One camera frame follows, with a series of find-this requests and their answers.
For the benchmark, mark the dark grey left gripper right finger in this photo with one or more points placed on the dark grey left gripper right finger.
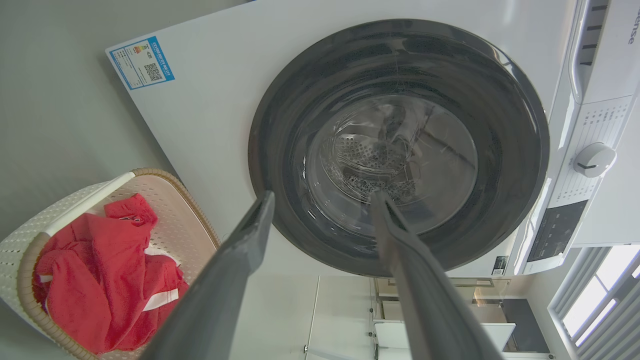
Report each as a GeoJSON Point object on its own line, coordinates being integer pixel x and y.
{"type": "Point", "coordinates": [425, 295]}

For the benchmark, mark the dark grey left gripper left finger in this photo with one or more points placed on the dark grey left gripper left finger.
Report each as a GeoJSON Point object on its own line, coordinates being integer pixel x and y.
{"type": "Point", "coordinates": [220, 290]}

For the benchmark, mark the cream perforated laundry basket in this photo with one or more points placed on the cream perforated laundry basket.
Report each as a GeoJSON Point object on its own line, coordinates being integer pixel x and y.
{"type": "Point", "coordinates": [177, 215]}

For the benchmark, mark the small black washer sticker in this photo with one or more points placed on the small black washer sticker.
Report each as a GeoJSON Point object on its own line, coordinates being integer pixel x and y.
{"type": "Point", "coordinates": [500, 265]}

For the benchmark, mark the red garment with white stripes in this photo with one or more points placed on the red garment with white stripes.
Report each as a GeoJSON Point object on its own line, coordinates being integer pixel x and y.
{"type": "Point", "coordinates": [95, 275]}

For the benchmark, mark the black washer display panel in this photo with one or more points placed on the black washer display panel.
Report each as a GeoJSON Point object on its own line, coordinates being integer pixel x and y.
{"type": "Point", "coordinates": [556, 231]}

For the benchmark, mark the white front-load washing machine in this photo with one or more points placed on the white front-load washing machine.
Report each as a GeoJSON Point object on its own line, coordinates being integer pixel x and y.
{"type": "Point", "coordinates": [210, 110]}

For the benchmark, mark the round dark glass washer door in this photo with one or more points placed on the round dark glass washer door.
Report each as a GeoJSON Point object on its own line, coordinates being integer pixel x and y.
{"type": "Point", "coordinates": [300, 100]}

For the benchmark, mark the white washer control knob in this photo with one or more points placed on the white washer control knob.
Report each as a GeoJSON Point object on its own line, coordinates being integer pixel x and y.
{"type": "Point", "coordinates": [594, 160]}

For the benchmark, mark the blue white energy label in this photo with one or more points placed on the blue white energy label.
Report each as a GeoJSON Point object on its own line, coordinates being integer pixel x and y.
{"type": "Point", "coordinates": [141, 63]}

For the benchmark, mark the white detergent drawer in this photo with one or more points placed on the white detergent drawer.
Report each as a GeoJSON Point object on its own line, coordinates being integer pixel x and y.
{"type": "Point", "coordinates": [612, 55]}

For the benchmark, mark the window with grey frame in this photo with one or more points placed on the window with grey frame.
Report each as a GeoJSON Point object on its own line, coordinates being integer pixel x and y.
{"type": "Point", "coordinates": [595, 300]}

